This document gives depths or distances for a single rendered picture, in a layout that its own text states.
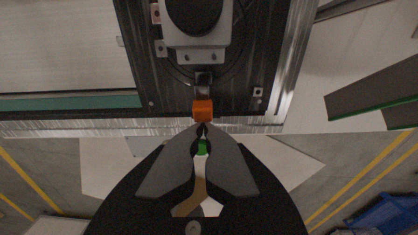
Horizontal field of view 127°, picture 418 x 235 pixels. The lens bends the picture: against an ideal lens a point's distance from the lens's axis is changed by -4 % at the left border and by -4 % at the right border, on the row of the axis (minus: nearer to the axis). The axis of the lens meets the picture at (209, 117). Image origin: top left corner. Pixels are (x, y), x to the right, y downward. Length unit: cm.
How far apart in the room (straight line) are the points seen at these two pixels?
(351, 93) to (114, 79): 41
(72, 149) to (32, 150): 63
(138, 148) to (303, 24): 39
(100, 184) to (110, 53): 61
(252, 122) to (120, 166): 52
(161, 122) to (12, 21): 33
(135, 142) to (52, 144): 235
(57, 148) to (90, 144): 208
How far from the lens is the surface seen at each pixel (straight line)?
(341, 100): 26
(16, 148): 323
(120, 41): 25
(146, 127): 29
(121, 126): 32
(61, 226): 446
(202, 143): 26
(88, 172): 73
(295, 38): 26
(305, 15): 26
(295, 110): 43
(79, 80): 38
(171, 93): 22
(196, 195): 50
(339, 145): 243
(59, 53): 39
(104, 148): 57
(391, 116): 37
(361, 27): 48
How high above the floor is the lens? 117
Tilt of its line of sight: 62 degrees down
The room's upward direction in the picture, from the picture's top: 179 degrees clockwise
